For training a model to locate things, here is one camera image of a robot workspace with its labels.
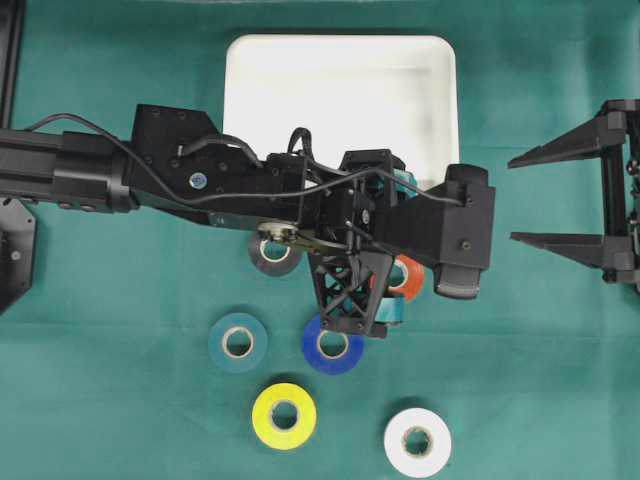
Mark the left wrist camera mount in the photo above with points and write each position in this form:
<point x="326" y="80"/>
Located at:
<point x="454" y="241"/>

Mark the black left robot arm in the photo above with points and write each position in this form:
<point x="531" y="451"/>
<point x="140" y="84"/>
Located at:
<point x="176" y="162"/>

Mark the green table cloth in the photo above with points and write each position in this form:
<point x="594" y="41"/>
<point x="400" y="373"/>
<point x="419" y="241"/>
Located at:
<point x="105" y="370"/>

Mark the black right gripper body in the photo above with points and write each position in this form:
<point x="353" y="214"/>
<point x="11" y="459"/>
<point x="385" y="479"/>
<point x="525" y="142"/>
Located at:
<point x="620" y="188"/>

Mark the yellow tape roll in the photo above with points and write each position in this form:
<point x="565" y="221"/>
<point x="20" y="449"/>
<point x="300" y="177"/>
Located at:
<point x="284" y="416"/>

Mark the blue tape roll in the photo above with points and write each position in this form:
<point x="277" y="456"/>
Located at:
<point x="319" y="360"/>

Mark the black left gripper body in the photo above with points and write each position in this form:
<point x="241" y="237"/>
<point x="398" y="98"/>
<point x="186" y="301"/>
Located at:
<point x="335" y="228"/>

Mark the teal tape roll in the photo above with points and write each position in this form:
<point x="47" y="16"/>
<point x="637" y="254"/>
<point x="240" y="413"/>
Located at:
<point x="237" y="342"/>

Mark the white plastic tray case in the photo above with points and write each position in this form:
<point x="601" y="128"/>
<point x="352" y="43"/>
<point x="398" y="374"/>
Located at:
<point x="353" y="92"/>

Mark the white tape roll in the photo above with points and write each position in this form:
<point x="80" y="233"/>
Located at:
<point x="417" y="443"/>

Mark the red tape roll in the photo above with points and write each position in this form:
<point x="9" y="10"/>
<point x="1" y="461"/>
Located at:
<point x="407" y="278"/>

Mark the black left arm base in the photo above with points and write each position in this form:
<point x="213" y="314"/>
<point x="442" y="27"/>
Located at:
<point x="18" y="225"/>

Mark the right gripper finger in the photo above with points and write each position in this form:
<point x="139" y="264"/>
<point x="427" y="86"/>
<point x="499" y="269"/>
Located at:
<point x="588" y="140"/>
<point x="586" y="249"/>

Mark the black tape roll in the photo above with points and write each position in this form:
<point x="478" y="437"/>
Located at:
<point x="272" y="258"/>

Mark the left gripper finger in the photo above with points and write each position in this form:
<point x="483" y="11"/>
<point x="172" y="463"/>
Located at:
<point x="389" y="314"/>
<point x="380" y="186"/>

